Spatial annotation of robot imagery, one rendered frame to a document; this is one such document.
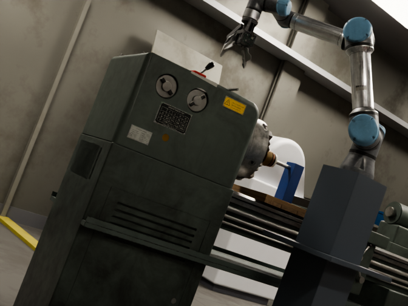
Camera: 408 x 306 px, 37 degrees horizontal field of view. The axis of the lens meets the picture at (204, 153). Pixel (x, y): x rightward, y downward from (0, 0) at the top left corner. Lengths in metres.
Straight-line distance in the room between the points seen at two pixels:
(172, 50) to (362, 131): 3.54
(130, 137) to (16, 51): 3.03
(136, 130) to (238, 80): 4.08
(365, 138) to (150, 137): 0.85
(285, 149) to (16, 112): 2.51
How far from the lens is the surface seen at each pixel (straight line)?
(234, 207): 2.82
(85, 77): 5.57
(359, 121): 2.47
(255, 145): 2.81
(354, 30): 2.60
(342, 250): 2.53
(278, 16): 2.80
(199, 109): 2.55
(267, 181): 5.82
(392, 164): 8.43
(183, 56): 5.85
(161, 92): 2.48
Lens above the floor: 0.79
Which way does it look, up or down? 4 degrees up
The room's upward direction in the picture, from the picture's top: 21 degrees clockwise
